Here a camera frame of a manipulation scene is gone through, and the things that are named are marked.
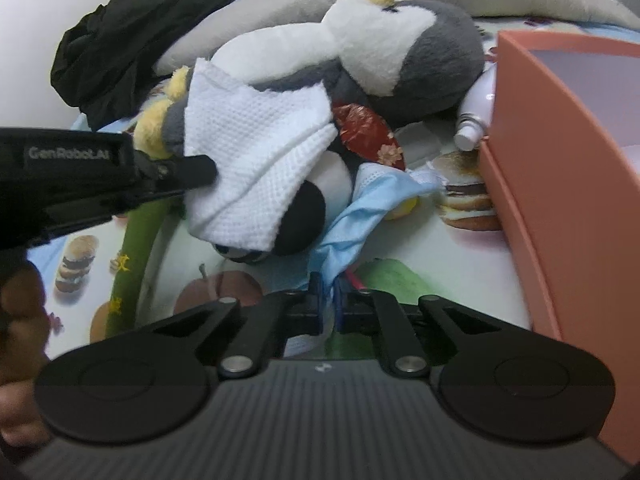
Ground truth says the small panda plush toy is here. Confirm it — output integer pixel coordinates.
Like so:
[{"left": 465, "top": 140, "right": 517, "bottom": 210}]
[{"left": 210, "top": 152, "right": 354, "bottom": 265}]

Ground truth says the green printed strip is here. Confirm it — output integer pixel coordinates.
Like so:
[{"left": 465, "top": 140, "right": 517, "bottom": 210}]
[{"left": 107, "top": 195, "right": 174, "bottom": 332}]

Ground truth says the grey penguin plush toy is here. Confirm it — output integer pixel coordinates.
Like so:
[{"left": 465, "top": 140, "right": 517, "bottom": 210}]
[{"left": 132, "top": 0, "right": 487, "bottom": 161}]

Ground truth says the black jacket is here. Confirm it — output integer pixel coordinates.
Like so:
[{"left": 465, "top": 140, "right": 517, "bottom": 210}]
[{"left": 50, "top": 0, "right": 247, "bottom": 132}]

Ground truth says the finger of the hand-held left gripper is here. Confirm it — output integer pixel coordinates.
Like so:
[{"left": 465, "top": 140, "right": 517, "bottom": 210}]
[{"left": 132, "top": 152, "right": 219, "bottom": 196}]

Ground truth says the pink cardboard box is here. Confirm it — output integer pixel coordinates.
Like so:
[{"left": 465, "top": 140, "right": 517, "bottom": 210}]
[{"left": 477, "top": 30, "right": 640, "bottom": 456}]

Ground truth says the red foil packet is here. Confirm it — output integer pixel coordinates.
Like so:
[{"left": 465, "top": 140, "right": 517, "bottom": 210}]
[{"left": 331, "top": 102, "right": 405, "bottom": 169}]

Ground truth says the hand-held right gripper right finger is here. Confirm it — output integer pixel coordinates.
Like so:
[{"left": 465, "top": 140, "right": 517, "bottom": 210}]
[{"left": 332, "top": 279, "right": 505, "bottom": 377}]

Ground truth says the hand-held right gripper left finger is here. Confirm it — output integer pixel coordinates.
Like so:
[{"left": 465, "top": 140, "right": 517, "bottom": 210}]
[{"left": 150, "top": 272, "right": 331, "bottom": 379}]

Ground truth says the white plastic bottle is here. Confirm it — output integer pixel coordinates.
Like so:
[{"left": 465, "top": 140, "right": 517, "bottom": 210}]
[{"left": 453, "top": 64, "right": 499, "bottom": 152}]

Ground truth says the person's left hand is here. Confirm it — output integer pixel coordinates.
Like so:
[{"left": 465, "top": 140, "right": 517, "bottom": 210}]
[{"left": 0, "top": 260, "right": 53, "bottom": 448}]

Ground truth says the blue face mask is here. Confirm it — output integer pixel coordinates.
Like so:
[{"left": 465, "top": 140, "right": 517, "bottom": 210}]
[{"left": 307, "top": 162, "right": 444, "bottom": 302}]

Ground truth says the white waffle towel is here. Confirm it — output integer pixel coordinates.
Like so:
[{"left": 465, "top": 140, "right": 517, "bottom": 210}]
[{"left": 181, "top": 57, "right": 339, "bottom": 253}]

